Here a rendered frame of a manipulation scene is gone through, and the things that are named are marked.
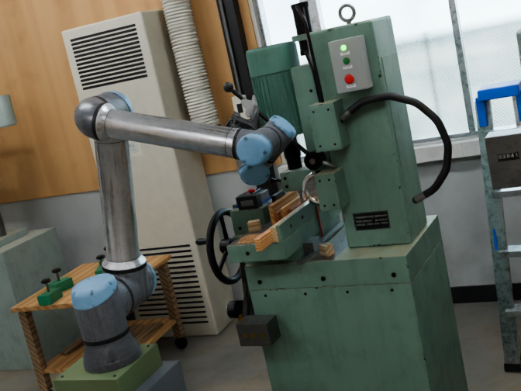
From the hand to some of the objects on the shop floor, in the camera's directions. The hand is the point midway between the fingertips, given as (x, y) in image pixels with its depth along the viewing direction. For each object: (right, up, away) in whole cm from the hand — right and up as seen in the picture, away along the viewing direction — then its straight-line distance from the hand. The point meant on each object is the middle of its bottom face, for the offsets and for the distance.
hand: (243, 112), depth 259 cm
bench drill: (-130, -123, +209) cm, 275 cm away
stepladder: (+123, -96, +66) cm, 169 cm away
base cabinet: (+51, -120, +26) cm, 133 cm away
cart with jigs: (-69, -122, +147) cm, 203 cm away
